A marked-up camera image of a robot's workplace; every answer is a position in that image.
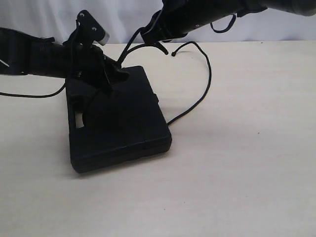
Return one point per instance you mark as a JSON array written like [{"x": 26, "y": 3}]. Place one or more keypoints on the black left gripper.
[{"x": 88, "y": 64}]

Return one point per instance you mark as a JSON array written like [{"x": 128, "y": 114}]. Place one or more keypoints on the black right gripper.
[{"x": 158, "y": 30}]

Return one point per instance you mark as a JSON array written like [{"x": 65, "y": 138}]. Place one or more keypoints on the black plastic carrying case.
[{"x": 105, "y": 131}]

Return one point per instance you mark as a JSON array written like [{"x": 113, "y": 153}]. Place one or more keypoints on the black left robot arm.
[{"x": 36, "y": 58}]

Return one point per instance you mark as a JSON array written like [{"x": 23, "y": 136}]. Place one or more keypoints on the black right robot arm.
[{"x": 179, "y": 17}]

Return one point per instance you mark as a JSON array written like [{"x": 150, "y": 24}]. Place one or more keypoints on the white backdrop curtain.
[{"x": 8, "y": 35}]

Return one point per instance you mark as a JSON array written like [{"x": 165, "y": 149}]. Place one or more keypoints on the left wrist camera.
[{"x": 89, "y": 30}]

